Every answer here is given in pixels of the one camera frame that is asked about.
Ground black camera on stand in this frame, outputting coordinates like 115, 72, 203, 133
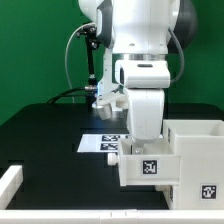
76, 23, 100, 105

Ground large white drawer housing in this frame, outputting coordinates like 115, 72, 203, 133
163, 120, 224, 210

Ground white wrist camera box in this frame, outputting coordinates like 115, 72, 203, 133
96, 92, 128, 120

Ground black cables at base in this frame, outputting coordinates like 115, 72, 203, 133
46, 87, 96, 106

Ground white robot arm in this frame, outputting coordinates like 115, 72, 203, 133
78, 0, 197, 153

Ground flat white marker plate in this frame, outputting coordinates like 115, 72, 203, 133
78, 134, 129, 153

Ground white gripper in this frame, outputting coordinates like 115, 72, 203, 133
125, 89, 165, 155

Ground grey camera cable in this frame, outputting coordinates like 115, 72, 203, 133
64, 22, 96, 104

